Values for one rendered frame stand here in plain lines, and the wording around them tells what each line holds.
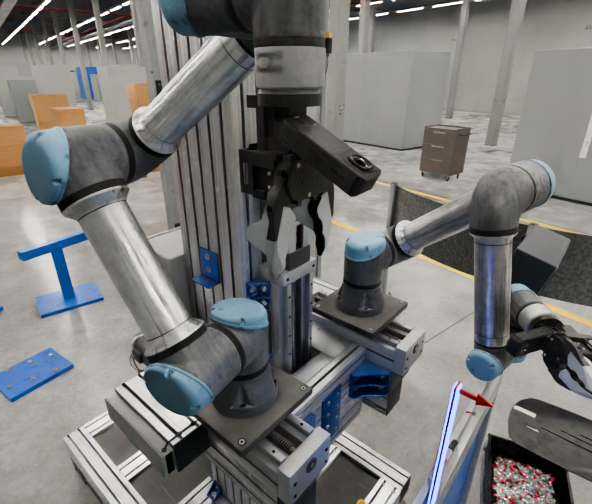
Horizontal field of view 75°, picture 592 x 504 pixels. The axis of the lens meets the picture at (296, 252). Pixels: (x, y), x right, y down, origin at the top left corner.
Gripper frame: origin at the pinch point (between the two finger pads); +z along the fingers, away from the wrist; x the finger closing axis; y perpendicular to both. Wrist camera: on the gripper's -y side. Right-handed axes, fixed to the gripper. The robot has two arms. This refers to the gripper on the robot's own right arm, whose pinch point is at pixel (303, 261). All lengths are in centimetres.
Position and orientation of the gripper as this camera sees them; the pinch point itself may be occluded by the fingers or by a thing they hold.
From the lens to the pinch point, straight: 49.7
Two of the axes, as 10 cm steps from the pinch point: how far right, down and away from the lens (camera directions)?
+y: -7.6, -2.7, 5.9
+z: 0.0, 9.1, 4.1
